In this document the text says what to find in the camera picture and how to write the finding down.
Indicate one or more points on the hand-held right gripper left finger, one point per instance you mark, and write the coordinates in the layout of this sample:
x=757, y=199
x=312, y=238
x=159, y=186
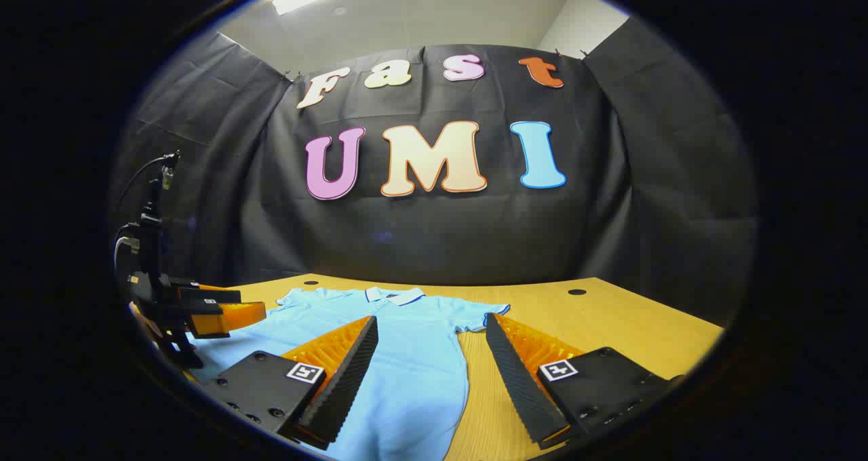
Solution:
x=346, y=386

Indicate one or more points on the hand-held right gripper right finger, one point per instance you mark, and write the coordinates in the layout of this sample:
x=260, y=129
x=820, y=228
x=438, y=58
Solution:
x=519, y=386

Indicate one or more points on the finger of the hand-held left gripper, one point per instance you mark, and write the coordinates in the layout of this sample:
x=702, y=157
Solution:
x=210, y=295
x=227, y=318

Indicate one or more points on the light blue T-shirt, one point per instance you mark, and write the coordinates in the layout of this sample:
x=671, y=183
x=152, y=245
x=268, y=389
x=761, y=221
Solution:
x=413, y=352

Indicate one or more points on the black backdrop cloth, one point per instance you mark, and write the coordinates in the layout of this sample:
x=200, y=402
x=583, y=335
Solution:
x=441, y=237

